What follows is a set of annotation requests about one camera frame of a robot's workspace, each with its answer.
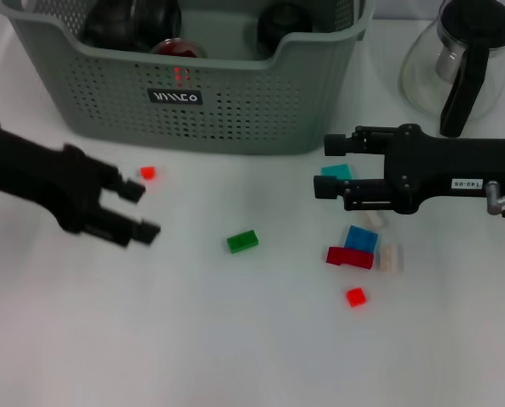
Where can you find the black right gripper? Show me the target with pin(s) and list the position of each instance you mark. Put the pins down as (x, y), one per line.
(439, 169)

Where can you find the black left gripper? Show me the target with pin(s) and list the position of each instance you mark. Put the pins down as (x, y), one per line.
(32, 178)

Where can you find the small red cube brick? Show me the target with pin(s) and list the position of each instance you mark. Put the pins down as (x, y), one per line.
(148, 173)

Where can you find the dark red long brick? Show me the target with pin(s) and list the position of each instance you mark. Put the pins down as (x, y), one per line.
(350, 258)

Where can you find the green rectangular brick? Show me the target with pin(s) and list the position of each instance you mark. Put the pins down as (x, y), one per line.
(243, 241)

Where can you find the glass teacup black base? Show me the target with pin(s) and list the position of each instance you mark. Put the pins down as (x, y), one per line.
(197, 50)
(108, 25)
(159, 21)
(284, 25)

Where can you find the orange-red brick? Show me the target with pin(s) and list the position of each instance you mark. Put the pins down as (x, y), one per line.
(174, 48)

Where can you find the grey perforated storage bin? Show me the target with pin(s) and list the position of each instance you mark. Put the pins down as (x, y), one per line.
(108, 106)

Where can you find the teal square brick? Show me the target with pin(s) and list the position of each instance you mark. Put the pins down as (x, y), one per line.
(337, 171)

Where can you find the blue square brick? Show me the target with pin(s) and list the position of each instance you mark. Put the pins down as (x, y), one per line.
(362, 238)

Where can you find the red square flat brick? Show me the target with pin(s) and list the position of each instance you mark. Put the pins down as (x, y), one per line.
(356, 297)

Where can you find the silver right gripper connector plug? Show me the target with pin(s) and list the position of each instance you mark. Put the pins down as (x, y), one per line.
(494, 199)

